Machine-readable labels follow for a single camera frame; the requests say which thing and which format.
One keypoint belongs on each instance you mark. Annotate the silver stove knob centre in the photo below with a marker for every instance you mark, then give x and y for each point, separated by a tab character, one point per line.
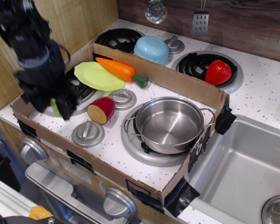
124	99

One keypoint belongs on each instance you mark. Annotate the silver stove knob back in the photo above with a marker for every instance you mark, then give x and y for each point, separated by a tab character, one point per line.
175	45

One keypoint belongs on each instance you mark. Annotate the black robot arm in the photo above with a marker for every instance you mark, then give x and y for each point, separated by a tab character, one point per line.
23	29

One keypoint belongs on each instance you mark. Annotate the hanging silver spatula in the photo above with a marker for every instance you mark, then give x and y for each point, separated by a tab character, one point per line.
200	21

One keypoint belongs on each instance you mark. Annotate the hanging silver strainer ladle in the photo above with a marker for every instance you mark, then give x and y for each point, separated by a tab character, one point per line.
156	11

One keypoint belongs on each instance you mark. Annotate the red toy fruit half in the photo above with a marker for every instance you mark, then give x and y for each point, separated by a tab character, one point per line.
101	110

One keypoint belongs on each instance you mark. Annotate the red toy strawberry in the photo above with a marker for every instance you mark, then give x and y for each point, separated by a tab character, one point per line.
218	73

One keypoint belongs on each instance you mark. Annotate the cardboard fence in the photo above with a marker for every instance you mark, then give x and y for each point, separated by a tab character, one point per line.
154	189

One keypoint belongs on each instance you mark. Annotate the stainless steel pan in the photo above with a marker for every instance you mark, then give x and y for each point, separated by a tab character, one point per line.
170	125

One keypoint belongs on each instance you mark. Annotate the silver stove knob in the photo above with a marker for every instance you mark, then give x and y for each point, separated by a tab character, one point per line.
124	99
88	134
175	45

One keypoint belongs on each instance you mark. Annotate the back left black burner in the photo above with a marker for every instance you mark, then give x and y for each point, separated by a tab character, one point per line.
123	39

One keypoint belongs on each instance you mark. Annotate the silver oven knob left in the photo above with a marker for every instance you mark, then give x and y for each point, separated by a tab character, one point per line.
32	152

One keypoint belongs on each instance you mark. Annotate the silver sink basin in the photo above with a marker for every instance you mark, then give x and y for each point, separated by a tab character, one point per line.
239	172

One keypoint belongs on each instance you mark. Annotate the back right black burner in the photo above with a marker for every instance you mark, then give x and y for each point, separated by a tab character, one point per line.
195	64

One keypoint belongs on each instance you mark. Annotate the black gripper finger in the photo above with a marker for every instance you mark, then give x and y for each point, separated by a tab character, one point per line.
66	102
40	101

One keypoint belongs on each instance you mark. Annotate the orange toy carrot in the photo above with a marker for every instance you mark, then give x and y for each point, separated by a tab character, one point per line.
123	71

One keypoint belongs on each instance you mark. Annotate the silver plate in corner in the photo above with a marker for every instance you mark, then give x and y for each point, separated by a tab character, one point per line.
270	213

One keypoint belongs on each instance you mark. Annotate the light green toy broccoli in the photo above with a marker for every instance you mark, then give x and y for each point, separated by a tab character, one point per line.
54	108

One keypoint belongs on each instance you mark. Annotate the silver oven door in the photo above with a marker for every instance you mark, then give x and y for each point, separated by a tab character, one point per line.
74	195

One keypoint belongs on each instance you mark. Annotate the silver oven knob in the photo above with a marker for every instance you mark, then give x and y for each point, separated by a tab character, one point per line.
117	204
32	152

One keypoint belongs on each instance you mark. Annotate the silver oven knob right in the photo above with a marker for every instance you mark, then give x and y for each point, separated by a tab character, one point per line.
117	204

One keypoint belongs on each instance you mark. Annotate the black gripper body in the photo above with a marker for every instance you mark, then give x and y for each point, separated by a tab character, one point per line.
43	78

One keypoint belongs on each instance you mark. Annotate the yellow-green toy plate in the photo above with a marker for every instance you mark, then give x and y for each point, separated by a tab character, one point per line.
97	77

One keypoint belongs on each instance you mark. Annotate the orange tape piece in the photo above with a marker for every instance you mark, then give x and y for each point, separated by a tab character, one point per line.
38	213

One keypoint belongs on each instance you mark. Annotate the light blue toy bowl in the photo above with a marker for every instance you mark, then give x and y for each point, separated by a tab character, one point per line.
152	49

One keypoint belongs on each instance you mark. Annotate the silver stove knob front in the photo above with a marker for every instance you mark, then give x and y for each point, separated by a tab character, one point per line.
88	134

